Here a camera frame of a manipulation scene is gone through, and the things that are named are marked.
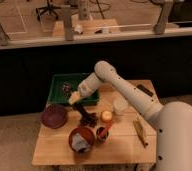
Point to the red utensil in cup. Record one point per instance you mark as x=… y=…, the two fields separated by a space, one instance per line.
x=106 y=129

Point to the black office chair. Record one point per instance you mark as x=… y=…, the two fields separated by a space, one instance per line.
x=49 y=7

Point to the long wooden bench rail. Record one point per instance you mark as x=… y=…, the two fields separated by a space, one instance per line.
x=97 y=38

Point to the orange yellow round fruit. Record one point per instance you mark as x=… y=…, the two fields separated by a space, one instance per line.
x=106 y=116

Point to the green plastic tray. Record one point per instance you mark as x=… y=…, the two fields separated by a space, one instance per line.
x=56 y=94

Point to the white cylindrical cup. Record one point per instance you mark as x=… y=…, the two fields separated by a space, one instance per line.
x=119 y=106

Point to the grey cloth in bowl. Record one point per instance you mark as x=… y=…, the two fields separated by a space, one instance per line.
x=79 y=144

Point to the wooden scrub brush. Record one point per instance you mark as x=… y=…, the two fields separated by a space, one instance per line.
x=140 y=132

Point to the black rectangular block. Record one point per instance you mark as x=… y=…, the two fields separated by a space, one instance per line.
x=145 y=90

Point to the dark grape bunch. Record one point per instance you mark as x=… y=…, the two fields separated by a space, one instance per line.
x=89 y=120

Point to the small dark cup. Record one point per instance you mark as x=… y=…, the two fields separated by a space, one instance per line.
x=98 y=131

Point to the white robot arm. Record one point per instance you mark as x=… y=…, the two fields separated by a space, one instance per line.
x=173 y=121

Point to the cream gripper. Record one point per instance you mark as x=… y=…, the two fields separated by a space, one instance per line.
x=75 y=97

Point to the wooden table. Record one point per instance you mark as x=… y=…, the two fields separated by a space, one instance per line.
x=121 y=147

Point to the red bowl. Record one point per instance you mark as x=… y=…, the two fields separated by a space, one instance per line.
x=86 y=134

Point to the purple bowl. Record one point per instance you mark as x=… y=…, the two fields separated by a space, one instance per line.
x=54 y=116

